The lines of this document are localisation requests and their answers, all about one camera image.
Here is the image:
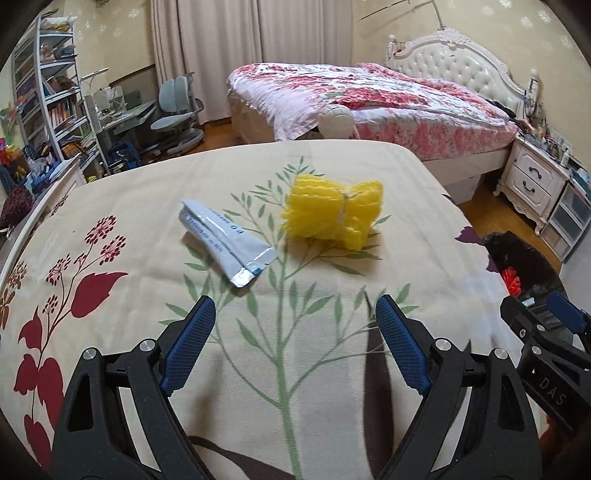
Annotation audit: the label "red foam fruit net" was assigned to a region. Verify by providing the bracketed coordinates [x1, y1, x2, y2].
[501, 267, 522, 298]

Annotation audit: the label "white bed with headboard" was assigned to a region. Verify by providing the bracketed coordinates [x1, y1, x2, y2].
[228, 28, 526, 204]

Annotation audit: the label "white curved bookshelf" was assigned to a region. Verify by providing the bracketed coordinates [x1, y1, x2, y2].
[10, 14, 108, 181]

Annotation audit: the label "white round bed post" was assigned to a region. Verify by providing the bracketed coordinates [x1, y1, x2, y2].
[318, 104, 355, 139]

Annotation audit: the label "beige pleated curtains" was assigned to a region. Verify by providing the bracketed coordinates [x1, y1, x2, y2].
[150, 0, 353, 123]

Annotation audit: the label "silver white foil pouch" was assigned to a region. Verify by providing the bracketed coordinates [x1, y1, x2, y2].
[178, 200, 276, 289]

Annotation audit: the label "pink floral quilt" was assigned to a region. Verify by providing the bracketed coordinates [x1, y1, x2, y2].
[228, 63, 518, 161]

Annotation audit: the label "grey office chair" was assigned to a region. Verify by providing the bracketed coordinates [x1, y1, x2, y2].
[149, 72, 204, 157]

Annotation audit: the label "grey study desk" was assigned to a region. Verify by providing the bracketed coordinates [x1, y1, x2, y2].
[94, 100, 158, 174]

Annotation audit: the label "black lined trash bin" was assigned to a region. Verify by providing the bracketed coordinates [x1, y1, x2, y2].
[484, 231, 567, 322]

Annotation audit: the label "mosquito net pole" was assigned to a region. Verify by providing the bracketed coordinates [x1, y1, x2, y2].
[358, 0, 447, 31]

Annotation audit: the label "floral cream tablecloth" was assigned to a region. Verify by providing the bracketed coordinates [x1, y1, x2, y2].
[1, 140, 522, 479]

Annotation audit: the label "clear plastic drawer unit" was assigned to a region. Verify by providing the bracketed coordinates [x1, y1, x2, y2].
[540, 181, 591, 263]

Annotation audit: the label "white two-drawer nightstand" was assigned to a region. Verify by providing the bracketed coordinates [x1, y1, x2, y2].
[493, 135, 570, 236]

